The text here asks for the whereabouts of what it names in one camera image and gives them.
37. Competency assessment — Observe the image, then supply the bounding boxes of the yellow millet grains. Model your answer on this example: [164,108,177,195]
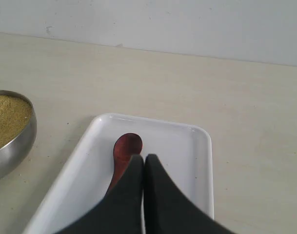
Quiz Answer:
[0,95,32,148]

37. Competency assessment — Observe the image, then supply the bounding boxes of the white rectangular plastic tray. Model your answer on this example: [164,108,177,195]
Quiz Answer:
[24,113,214,234]

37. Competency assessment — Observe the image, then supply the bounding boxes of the stainless steel bowl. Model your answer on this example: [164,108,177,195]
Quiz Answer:
[0,90,37,179]

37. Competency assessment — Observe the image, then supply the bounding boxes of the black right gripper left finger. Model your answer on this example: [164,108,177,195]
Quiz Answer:
[58,155,144,234]

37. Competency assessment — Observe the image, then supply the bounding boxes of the dark red wooden spoon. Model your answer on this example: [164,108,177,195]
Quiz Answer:
[106,133,143,193]

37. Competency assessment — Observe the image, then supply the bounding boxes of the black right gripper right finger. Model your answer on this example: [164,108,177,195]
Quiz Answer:
[143,154,233,234]

